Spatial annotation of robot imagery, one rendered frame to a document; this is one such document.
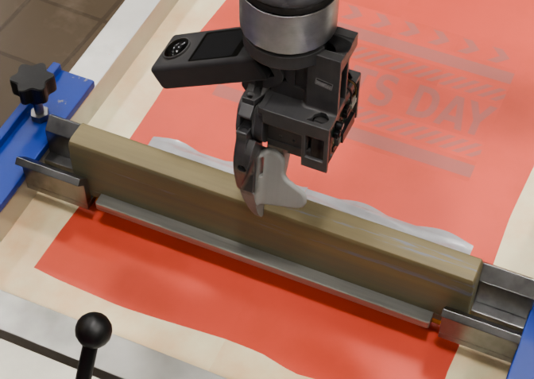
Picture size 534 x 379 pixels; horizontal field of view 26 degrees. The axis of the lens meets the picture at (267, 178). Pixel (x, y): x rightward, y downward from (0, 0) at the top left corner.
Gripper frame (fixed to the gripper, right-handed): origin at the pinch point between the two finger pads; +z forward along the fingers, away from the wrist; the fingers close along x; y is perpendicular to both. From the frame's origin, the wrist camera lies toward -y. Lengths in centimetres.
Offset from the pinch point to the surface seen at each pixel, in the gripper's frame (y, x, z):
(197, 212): -6.2, -1.5, 5.8
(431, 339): 18.0, -1.8, 12.2
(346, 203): 4.9, 9.8, 11.8
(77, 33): -95, 106, 108
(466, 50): 9.2, 36.9, 12.3
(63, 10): -103, 111, 108
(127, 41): -25.2, 19.2, 8.9
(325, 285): 7.5, -2.7, 8.3
